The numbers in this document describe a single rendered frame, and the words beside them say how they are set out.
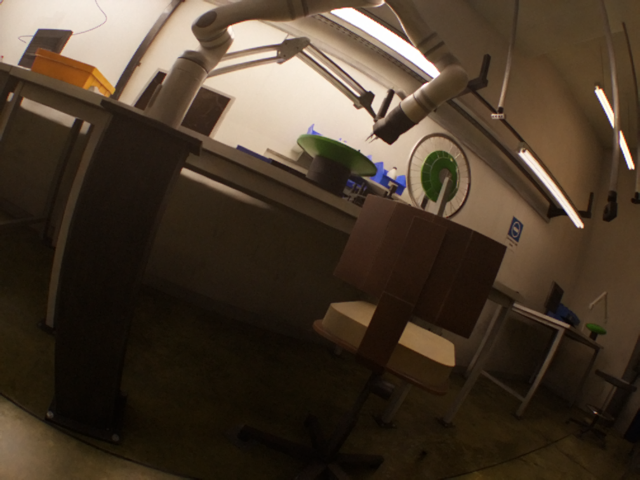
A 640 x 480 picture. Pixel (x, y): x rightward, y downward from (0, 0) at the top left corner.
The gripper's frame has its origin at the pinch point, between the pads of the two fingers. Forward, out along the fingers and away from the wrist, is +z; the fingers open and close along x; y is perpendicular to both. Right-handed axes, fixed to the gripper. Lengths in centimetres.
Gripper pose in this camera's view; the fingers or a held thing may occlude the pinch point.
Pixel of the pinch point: (367, 141)
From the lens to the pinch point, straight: 93.7
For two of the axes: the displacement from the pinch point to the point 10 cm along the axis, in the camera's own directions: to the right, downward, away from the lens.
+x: 8.2, 3.4, 4.6
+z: -5.7, 3.6, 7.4
